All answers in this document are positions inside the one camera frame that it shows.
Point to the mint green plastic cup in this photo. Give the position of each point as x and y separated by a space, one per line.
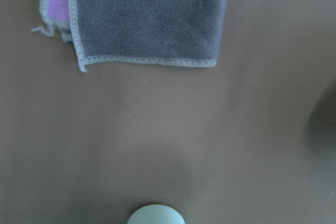
156 214

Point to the grey folded cloth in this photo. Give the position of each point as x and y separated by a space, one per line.
184 33

